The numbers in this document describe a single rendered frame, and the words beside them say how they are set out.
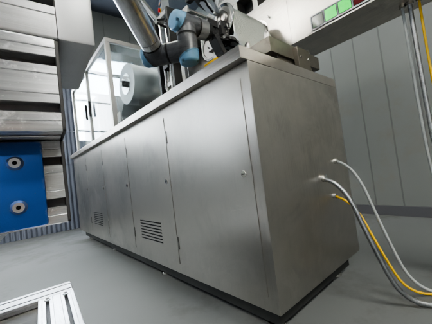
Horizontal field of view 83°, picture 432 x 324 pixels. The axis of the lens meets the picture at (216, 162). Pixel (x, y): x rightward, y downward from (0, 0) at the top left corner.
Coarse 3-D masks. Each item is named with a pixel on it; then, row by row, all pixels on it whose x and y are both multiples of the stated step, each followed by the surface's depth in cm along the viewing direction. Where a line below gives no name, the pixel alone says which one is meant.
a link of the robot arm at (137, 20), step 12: (120, 0) 71; (132, 0) 72; (120, 12) 76; (132, 12) 74; (144, 12) 77; (132, 24) 78; (144, 24) 79; (144, 36) 82; (156, 36) 85; (144, 48) 87; (156, 48) 87; (144, 60) 92; (156, 60) 91; (168, 60) 92
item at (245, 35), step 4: (236, 24) 112; (236, 28) 111; (240, 28) 113; (244, 28) 115; (236, 32) 111; (240, 32) 113; (244, 32) 115; (248, 32) 117; (252, 32) 119; (240, 36) 113; (244, 36) 115; (248, 36) 117; (252, 36) 119; (256, 36) 121; (260, 36) 123; (240, 40) 112; (244, 40) 114; (248, 40) 116; (252, 40) 118; (256, 40) 121; (244, 44) 114; (252, 44) 118
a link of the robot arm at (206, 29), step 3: (204, 21) 94; (207, 21) 95; (204, 24) 94; (207, 24) 94; (204, 27) 94; (207, 27) 94; (204, 30) 94; (207, 30) 95; (201, 33) 94; (204, 33) 95; (207, 33) 96; (201, 36) 95; (204, 36) 96; (207, 36) 97; (198, 39) 99; (201, 39) 98; (204, 39) 98
